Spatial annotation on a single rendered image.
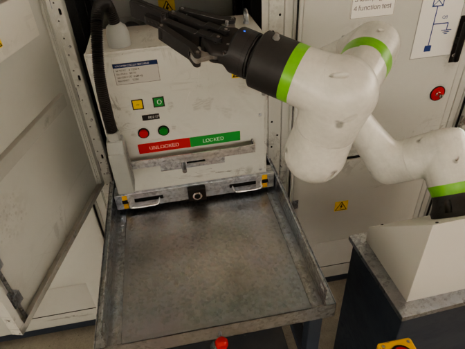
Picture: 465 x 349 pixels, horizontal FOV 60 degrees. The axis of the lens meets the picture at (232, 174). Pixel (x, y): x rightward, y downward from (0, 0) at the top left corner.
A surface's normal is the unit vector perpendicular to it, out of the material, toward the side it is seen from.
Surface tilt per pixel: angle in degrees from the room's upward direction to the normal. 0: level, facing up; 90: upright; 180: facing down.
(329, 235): 90
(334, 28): 90
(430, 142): 64
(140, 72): 90
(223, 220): 0
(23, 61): 90
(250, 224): 0
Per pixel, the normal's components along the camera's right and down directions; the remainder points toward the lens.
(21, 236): 1.00, 0.01
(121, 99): 0.18, 0.59
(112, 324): -0.04, -0.80
